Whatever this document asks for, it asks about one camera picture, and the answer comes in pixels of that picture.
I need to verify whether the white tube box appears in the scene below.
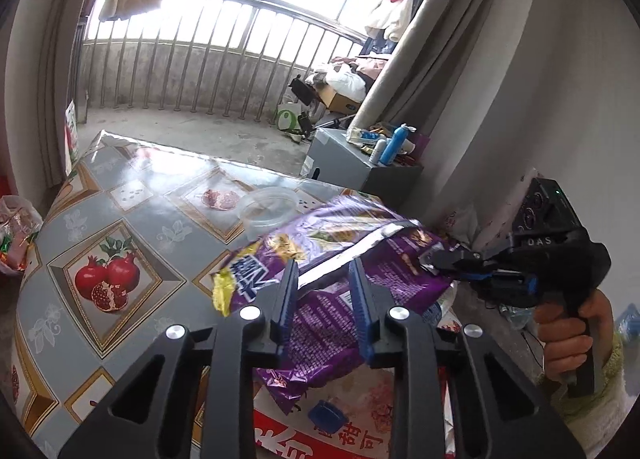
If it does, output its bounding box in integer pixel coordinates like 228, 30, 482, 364
347, 130, 387, 146

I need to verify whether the person's right forearm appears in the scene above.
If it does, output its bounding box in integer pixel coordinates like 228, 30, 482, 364
549, 331, 637, 456

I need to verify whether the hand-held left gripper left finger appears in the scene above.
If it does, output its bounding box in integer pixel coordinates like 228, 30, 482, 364
57, 259, 301, 459

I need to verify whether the cardboard box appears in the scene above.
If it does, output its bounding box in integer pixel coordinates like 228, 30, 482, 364
319, 84, 366, 115

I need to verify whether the red white printed bag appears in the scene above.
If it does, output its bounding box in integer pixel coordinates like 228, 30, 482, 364
252, 318, 463, 459

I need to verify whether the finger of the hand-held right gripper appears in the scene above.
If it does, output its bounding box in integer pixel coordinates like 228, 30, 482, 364
425, 266, 539, 296
419, 245, 511, 271

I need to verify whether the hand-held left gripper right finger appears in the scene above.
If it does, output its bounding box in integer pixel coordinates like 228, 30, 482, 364
348, 255, 586, 459

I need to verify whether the grey cabinet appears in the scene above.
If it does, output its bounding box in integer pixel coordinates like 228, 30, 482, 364
300, 126, 425, 197

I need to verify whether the blue bottle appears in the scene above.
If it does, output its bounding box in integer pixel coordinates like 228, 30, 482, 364
380, 124, 417, 165

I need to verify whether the beige curtain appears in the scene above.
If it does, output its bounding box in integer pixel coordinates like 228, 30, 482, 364
345, 0, 546, 140

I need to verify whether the white plastic bag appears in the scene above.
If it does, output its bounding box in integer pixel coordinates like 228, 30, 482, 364
306, 62, 368, 96

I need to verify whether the clear plastic container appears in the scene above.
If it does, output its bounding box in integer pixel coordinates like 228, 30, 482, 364
237, 186, 299, 231

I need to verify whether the person's right hand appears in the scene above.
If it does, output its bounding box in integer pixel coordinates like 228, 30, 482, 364
532, 289, 615, 382

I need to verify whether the grey curtain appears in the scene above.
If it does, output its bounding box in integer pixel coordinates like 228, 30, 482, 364
7, 0, 132, 190

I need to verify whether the hanging white garment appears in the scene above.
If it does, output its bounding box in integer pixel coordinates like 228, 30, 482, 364
364, 0, 417, 43

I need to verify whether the purple snack bag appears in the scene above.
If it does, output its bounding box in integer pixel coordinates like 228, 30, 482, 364
212, 194, 453, 415

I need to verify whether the blue bottle cap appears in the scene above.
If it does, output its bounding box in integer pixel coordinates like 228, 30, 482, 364
307, 400, 346, 435

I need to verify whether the green white bag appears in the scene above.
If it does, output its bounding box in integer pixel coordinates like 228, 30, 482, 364
276, 104, 307, 133

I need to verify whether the printed carton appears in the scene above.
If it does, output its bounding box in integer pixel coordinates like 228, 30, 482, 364
65, 99, 81, 176

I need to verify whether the clear bag of wrappers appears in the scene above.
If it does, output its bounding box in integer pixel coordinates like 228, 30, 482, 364
0, 195, 44, 276

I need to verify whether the metal window railing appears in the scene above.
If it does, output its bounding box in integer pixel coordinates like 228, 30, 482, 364
75, 0, 372, 123

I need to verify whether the white floor bag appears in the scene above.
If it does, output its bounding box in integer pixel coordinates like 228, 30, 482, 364
444, 203, 482, 246

